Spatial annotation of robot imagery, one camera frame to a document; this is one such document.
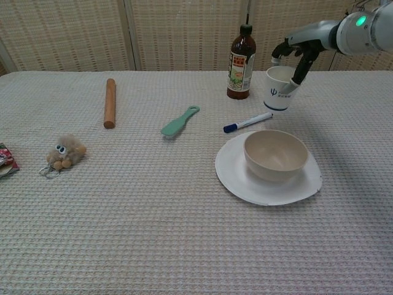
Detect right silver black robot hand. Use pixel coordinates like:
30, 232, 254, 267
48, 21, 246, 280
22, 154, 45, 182
271, 20, 342, 93

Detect white paper cup blue logo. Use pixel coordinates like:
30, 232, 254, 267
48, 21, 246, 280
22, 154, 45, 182
262, 65, 300, 112

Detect beige bowl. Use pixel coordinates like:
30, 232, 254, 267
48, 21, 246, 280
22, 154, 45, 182
243, 129, 309, 183

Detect white paper plate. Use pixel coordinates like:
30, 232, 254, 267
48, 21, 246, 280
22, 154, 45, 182
214, 131, 324, 207

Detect brown sauce bottle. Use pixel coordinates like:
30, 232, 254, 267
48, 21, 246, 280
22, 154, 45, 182
226, 23, 257, 100

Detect blue-capped white marker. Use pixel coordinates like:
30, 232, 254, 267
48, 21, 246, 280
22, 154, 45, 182
222, 111, 274, 134

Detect woven bamboo folding screen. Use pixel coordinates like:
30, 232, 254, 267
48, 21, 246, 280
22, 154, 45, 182
0, 0, 393, 76

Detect green plastic rice paddle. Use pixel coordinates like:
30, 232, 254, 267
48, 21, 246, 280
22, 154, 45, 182
160, 105, 201, 141

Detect wooden rolling pin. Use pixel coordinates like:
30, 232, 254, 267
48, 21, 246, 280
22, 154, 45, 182
103, 78, 117, 130

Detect white waffle-weave tablecloth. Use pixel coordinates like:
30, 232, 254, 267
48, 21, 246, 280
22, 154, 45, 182
0, 71, 393, 295

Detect red snack pouch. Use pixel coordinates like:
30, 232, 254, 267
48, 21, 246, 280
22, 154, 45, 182
0, 142, 21, 179

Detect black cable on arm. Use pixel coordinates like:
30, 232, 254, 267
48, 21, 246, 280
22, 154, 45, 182
344, 0, 374, 15

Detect fluffy plush keychain toy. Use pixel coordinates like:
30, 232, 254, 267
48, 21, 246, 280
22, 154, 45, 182
38, 133, 88, 178

